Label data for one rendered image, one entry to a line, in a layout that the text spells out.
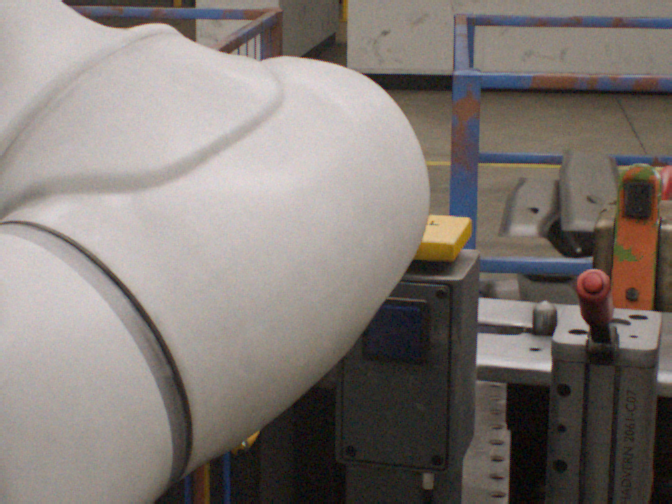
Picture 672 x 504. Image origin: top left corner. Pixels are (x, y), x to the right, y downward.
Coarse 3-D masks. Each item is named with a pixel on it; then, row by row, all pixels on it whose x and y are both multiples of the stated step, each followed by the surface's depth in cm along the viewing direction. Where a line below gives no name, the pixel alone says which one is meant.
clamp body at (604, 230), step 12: (612, 204) 135; (600, 216) 131; (612, 216) 130; (660, 216) 130; (600, 228) 129; (612, 228) 128; (660, 228) 130; (600, 240) 129; (612, 240) 128; (660, 240) 127; (600, 252) 129; (612, 252) 129; (660, 252) 128; (600, 264) 129; (612, 264) 130; (660, 264) 128; (660, 276) 128; (660, 288) 128; (660, 300) 129
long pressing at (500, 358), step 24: (480, 312) 123; (504, 312) 123; (528, 312) 123; (480, 336) 117; (504, 336) 117; (528, 336) 117; (552, 336) 117; (480, 360) 110; (504, 360) 110; (528, 360) 110; (528, 384) 110
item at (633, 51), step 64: (384, 0) 901; (448, 0) 898; (512, 0) 895; (576, 0) 892; (640, 0) 889; (384, 64) 911; (448, 64) 907; (512, 64) 904; (576, 64) 901; (640, 64) 898
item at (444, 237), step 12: (432, 216) 86; (444, 216) 86; (432, 228) 83; (444, 228) 83; (456, 228) 83; (468, 228) 85; (432, 240) 81; (444, 240) 81; (456, 240) 81; (420, 252) 81; (432, 252) 81; (444, 252) 80; (456, 252) 81; (420, 264) 83
